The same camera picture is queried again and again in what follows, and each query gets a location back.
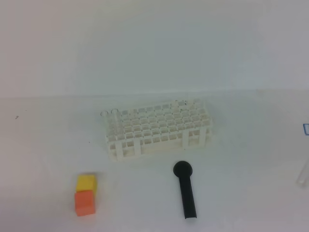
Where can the clear glass test tube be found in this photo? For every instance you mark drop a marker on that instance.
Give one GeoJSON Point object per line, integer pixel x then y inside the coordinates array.
{"type": "Point", "coordinates": [303, 178]}

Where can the white plastic test tube rack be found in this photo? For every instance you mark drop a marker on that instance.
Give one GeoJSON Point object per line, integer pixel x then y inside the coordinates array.
{"type": "Point", "coordinates": [171, 125]}

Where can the clear test tube in rack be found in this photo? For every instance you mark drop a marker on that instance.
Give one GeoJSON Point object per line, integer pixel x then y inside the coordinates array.
{"type": "Point", "coordinates": [106, 120]}

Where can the yellow foam cube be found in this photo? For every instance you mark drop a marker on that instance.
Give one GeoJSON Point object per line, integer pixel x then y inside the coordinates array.
{"type": "Point", "coordinates": [86, 182]}

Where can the orange foam cube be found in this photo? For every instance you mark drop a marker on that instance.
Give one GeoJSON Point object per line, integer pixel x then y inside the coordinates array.
{"type": "Point", "coordinates": [84, 203]}

